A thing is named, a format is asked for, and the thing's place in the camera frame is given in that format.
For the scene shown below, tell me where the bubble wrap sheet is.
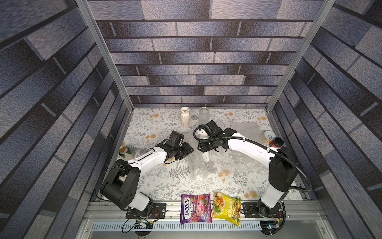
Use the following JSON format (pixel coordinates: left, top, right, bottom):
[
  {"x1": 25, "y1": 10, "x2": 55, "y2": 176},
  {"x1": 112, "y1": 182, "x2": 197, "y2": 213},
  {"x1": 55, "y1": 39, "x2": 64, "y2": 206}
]
[{"x1": 230, "y1": 121, "x2": 265, "y2": 142}]

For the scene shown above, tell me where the white ribbed vase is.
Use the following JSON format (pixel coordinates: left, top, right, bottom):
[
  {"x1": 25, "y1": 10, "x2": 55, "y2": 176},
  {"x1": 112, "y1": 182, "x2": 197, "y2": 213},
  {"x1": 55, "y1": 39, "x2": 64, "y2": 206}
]
[{"x1": 181, "y1": 107, "x2": 190, "y2": 129}]

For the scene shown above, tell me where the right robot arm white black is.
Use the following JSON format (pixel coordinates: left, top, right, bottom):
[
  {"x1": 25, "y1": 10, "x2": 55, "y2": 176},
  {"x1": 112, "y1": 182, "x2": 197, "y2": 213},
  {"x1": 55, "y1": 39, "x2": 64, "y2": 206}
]
[{"x1": 193, "y1": 120, "x2": 297, "y2": 209}]

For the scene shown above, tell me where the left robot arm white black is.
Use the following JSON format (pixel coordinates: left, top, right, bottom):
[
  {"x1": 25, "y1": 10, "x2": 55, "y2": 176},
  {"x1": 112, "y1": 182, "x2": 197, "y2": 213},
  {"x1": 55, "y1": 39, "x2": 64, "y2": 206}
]
[{"x1": 100, "y1": 131, "x2": 194, "y2": 212}]

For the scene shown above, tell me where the small red jar black lid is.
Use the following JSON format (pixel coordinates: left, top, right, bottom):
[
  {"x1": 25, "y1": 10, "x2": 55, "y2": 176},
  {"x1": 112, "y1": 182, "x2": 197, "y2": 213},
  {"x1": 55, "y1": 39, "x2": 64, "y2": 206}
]
[{"x1": 272, "y1": 137, "x2": 284, "y2": 148}]

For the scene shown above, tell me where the purple Fox's candy bag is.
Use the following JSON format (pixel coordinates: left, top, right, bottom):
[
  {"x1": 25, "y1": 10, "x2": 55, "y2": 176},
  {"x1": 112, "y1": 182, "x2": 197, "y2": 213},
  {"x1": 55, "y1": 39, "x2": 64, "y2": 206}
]
[{"x1": 180, "y1": 194, "x2": 212, "y2": 225}]

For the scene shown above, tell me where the yellow snack bag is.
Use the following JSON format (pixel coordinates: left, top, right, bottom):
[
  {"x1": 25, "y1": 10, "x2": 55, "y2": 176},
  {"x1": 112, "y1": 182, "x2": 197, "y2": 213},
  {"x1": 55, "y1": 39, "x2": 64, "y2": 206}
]
[{"x1": 211, "y1": 192, "x2": 241, "y2": 227}]

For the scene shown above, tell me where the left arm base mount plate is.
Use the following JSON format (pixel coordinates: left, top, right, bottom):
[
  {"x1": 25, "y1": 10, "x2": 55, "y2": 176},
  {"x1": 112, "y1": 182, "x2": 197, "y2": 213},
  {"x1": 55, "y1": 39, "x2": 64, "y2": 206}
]
[{"x1": 125, "y1": 203, "x2": 167, "y2": 219}]

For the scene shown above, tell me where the black corrugated cable hose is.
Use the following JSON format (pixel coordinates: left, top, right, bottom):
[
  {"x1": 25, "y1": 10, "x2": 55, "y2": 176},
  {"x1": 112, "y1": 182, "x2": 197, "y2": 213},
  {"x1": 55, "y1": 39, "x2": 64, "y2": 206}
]
[{"x1": 192, "y1": 124, "x2": 313, "y2": 235}]

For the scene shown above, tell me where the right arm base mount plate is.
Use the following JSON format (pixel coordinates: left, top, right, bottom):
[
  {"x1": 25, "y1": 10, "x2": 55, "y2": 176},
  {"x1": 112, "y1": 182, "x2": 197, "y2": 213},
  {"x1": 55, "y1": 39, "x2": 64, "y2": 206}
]
[{"x1": 241, "y1": 201, "x2": 285, "y2": 219}]

